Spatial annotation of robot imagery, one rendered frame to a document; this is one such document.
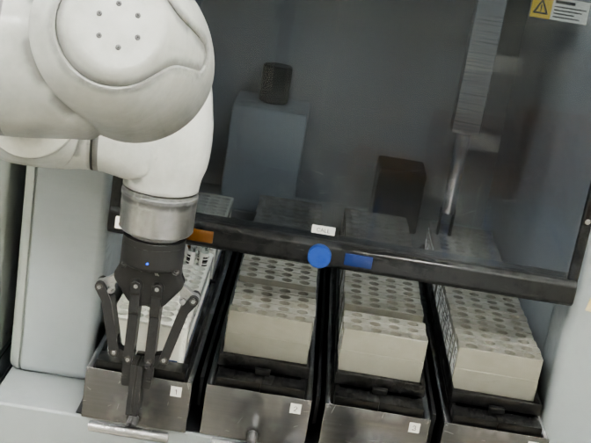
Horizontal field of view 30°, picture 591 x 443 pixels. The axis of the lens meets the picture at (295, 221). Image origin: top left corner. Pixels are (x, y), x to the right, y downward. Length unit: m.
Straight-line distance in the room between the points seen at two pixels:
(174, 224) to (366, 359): 0.35
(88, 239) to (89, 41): 0.84
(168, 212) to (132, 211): 0.04
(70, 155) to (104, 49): 0.62
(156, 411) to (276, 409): 0.15
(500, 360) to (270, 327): 0.31
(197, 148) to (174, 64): 0.59
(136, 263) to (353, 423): 0.35
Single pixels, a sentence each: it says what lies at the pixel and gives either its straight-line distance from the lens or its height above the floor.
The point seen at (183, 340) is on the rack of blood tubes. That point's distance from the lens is 1.43.
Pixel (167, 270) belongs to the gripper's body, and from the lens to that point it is 1.31.
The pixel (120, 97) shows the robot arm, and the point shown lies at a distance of 0.65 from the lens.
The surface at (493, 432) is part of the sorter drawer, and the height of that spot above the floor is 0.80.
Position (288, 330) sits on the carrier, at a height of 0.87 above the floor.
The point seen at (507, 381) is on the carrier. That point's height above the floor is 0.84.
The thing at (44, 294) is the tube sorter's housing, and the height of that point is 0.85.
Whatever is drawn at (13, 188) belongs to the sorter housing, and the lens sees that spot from 1.50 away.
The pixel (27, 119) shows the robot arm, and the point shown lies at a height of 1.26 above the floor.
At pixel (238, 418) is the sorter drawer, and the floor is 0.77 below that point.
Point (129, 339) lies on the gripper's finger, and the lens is 1.37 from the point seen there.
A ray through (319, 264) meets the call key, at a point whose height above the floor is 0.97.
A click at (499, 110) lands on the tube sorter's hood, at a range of 1.38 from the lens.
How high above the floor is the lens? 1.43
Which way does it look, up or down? 17 degrees down
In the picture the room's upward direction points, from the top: 9 degrees clockwise
